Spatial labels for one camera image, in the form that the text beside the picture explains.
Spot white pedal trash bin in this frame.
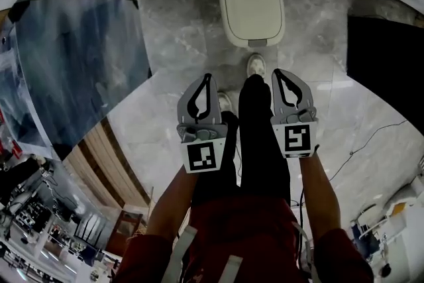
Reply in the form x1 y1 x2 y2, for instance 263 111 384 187
218 0 286 48

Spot black glass-door cabinet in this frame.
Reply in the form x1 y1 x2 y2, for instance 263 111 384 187
346 15 424 103

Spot person's white shoe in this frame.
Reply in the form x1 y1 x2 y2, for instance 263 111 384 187
217 91 233 115
246 53 267 79

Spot person's left white shoe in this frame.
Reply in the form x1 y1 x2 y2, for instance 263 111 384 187
217 91 233 115

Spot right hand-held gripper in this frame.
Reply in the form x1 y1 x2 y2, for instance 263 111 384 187
270 68 319 159

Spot person's black trousers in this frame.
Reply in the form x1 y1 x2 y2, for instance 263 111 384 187
191 74 292 209

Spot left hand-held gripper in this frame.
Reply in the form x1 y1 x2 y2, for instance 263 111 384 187
176 74 229 174

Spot person's red top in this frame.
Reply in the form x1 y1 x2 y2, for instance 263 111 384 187
114 197 375 283

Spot black floor cable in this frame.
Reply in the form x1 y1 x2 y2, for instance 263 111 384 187
326 120 410 182

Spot person's right forearm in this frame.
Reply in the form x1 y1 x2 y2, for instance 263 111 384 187
299 154 342 238

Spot person's left forearm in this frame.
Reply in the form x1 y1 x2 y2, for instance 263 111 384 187
145 165 199 243

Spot brown wooden box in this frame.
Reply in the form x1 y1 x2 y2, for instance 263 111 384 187
105 208 145 258

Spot person's right white shoe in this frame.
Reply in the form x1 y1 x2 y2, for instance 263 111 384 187
246 53 267 79

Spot stack of wooden planks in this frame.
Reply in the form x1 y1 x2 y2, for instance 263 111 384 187
62 117 156 213

